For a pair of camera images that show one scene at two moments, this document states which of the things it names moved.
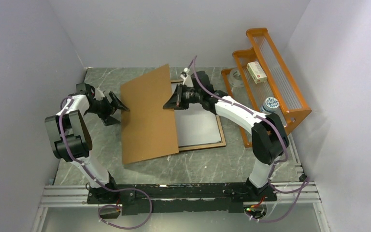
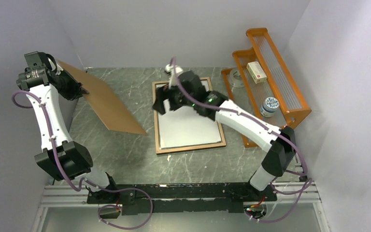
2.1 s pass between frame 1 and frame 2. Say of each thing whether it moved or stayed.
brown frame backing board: moved
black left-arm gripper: moved
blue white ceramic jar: stayed
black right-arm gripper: stayed
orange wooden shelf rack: stayed
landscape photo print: stayed
